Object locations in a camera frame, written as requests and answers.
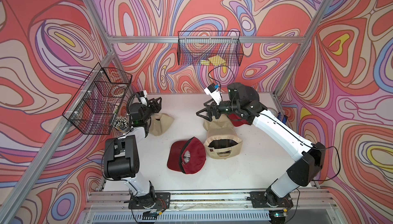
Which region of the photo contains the cup of pencils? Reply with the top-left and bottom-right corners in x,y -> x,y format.
113,116 -> 130,133

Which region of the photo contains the black wire basket left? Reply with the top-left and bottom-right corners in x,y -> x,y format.
62,63 -> 133,135

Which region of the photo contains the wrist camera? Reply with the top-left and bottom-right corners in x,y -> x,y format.
204,83 -> 222,105
136,90 -> 148,106

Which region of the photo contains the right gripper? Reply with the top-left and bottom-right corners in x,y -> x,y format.
196,97 -> 239,122

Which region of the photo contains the grey Colorado cap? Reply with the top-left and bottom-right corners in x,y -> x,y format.
241,85 -> 260,105

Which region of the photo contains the beige cap under red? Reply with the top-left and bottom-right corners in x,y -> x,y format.
203,114 -> 234,131

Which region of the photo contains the beige cap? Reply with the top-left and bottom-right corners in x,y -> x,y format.
204,128 -> 243,160
203,114 -> 234,131
149,113 -> 174,137

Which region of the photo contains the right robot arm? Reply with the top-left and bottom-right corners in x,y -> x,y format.
196,82 -> 326,208

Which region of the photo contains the black wire basket back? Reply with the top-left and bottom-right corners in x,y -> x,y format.
177,29 -> 244,66

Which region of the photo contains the black wire basket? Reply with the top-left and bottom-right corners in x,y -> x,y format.
62,63 -> 133,135
177,29 -> 244,66

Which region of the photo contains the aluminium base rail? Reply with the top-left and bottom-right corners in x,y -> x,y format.
82,188 -> 344,224

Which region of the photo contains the beige cap upside down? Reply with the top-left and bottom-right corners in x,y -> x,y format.
204,128 -> 243,160

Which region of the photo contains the red Colorado cap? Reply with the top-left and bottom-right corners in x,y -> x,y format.
227,114 -> 250,127

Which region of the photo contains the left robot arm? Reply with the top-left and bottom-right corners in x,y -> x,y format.
102,95 -> 170,212

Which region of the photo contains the dark red cap front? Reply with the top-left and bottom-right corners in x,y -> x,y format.
167,137 -> 206,174

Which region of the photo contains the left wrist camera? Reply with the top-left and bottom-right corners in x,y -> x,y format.
136,90 -> 148,106

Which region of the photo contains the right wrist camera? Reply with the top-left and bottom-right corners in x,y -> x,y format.
204,83 -> 222,105

